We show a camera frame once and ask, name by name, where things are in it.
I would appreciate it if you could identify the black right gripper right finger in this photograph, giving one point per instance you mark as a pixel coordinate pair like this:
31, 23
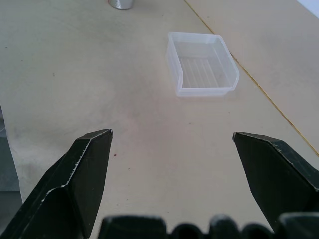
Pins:
276, 179

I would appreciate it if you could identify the clear plastic bin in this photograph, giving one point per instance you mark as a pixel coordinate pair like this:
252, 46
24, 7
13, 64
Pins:
200, 66

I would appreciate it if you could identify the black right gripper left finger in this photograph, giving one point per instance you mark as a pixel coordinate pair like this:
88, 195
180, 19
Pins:
74, 184

